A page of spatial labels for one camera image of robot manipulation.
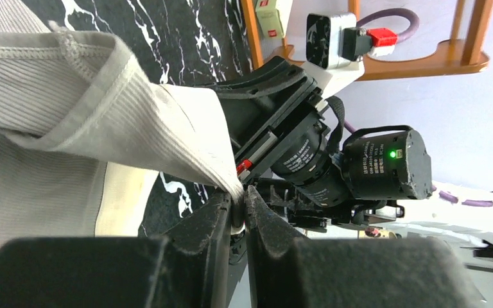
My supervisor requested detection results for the orange wooden rack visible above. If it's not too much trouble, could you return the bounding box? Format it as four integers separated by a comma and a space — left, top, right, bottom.
242, 1, 493, 81

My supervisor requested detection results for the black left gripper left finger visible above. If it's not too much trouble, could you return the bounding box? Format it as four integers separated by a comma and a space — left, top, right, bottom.
0, 191, 231, 307

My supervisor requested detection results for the grey beige underwear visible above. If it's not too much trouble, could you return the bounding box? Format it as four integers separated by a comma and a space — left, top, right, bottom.
0, 1, 244, 247

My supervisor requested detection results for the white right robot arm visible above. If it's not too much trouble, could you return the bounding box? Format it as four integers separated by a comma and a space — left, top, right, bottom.
209, 56, 433, 232

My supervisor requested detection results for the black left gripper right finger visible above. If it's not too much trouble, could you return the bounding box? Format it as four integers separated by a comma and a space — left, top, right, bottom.
245, 186, 483, 307

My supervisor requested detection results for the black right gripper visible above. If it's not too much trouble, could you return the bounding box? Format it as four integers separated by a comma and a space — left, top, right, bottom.
208, 56, 353, 232

